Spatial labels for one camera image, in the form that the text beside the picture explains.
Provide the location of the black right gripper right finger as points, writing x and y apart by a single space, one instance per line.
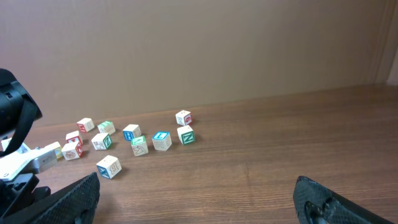
316 204

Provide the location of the blue H wooden block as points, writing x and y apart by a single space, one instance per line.
131 131

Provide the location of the red I wooden block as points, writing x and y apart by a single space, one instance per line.
74 137

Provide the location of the green V wooden block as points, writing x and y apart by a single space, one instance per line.
139 146

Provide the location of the yellow O wooden block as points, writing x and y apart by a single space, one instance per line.
56 148

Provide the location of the green N wooden block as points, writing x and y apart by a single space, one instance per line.
106 127

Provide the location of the red top left wooden block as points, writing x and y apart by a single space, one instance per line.
85 125

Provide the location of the green Z wooden block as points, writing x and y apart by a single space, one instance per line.
186 134

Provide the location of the blue L wooden block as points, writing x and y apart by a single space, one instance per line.
161 141

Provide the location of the blue X B wooden block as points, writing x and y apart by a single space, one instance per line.
109 167

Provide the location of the red O wooden block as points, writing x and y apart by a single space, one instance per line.
72 150

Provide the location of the red 6 wooden block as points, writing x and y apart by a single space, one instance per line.
183 117

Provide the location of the green side plain wooden block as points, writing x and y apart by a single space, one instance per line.
102 141

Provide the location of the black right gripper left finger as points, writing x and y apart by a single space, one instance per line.
75 203

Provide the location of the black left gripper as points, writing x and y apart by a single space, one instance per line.
18 112

